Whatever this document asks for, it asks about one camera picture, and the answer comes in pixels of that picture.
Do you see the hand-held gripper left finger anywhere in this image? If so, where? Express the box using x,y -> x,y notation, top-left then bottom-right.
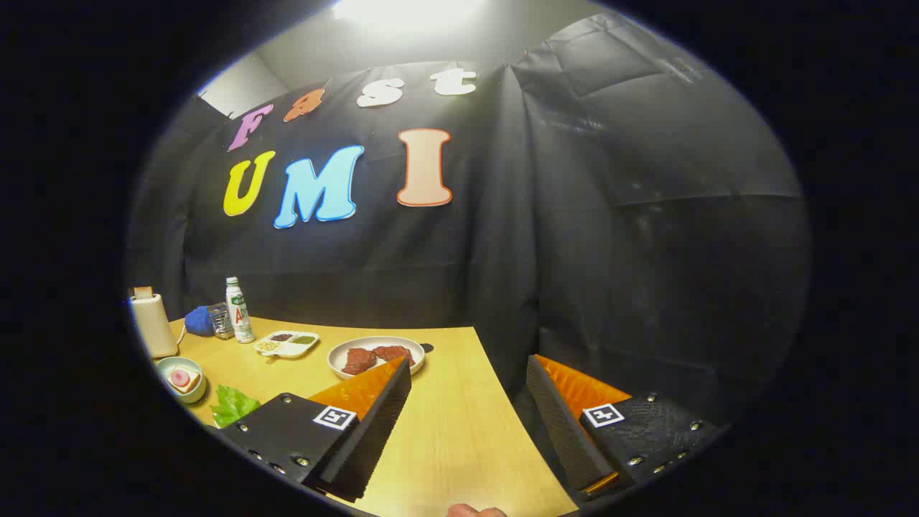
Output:
215,357 -> 413,503

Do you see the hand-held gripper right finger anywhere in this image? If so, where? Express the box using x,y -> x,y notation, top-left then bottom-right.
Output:
526,354 -> 721,501

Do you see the green lettuce leaf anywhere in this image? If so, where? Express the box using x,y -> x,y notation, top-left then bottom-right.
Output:
210,385 -> 262,428

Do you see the white round plate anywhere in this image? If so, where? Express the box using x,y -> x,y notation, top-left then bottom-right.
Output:
327,336 -> 426,379

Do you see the black backdrop cloth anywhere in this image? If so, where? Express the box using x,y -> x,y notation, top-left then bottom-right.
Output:
126,11 -> 812,432

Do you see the white divided dish with beans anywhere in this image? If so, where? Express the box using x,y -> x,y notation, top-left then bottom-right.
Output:
254,330 -> 319,358

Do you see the blue cloth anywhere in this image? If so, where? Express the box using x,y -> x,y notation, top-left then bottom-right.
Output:
185,305 -> 216,337

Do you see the white bread slice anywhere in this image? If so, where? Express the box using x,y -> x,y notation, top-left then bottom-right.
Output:
167,365 -> 201,393

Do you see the pale green plate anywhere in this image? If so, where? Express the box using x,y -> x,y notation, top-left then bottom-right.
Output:
156,357 -> 207,404

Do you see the white drink bottle red label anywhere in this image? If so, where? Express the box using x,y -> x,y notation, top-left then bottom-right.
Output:
225,277 -> 256,344

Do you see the white toaster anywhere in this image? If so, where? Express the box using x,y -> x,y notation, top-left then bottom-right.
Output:
129,293 -> 179,358

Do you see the wire mesh holder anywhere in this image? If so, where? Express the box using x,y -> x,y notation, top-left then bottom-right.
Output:
208,303 -> 236,340

